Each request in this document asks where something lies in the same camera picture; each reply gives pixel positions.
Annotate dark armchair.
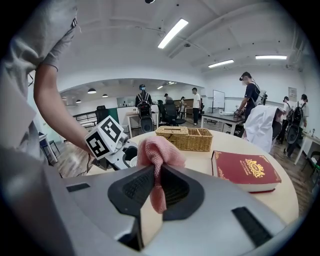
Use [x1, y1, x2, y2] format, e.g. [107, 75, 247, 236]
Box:
[301, 151, 320, 181]

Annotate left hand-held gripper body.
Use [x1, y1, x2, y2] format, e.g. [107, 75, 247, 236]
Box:
[84, 115, 129, 171]

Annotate black top table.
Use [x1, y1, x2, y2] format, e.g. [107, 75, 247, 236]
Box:
[201, 111, 246, 136]

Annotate white garment on chair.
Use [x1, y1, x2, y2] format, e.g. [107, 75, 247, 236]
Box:
[243, 104, 284, 154]

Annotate ceiling light strip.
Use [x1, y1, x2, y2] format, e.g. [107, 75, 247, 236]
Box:
[157, 18, 189, 50]
[208, 58, 235, 69]
[254, 54, 288, 60]

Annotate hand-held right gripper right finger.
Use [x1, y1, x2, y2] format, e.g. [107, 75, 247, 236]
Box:
[139, 164, 287, 256]

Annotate black office chair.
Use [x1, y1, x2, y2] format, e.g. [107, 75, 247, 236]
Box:
[96, 105, 110, 125]
[157, 99, 187, 127]

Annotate wall poster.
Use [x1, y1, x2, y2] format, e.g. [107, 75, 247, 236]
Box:
[287, 86, 298, 102]

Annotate person's left forearm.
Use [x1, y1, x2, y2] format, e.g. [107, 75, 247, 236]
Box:
[33, 63, 97, 158]

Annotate person's grey shirt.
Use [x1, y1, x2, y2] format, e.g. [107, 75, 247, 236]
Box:
[0, 0, 81, 163]

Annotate black railing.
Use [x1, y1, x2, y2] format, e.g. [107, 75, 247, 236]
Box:
[72, 111, 98, 130]

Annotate pink knitted cloth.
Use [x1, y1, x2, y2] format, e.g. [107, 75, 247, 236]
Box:
[136, 136, 186, 215]

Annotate red hardcover book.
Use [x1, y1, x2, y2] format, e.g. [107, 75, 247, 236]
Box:
[211, 150, 283, 193]

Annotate green partition panel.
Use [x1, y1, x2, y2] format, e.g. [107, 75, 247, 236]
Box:
[108, 107, 120, 124]

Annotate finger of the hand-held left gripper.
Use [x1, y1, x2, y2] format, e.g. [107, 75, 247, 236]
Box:
[109, 141, 139, 171]

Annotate black backpack rig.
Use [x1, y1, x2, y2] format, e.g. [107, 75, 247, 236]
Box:
[286, 102, 305, 145]
[137, 94, 155, 134]

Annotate wicker tissue basket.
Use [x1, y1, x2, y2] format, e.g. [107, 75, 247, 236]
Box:
[154, 125, 214, 153]

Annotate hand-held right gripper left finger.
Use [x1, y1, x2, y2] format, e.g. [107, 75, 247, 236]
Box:
[62, 164, 156, 252]

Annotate whiteboard on stand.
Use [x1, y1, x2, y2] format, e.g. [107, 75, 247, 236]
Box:
[212, 89, 226, 114]

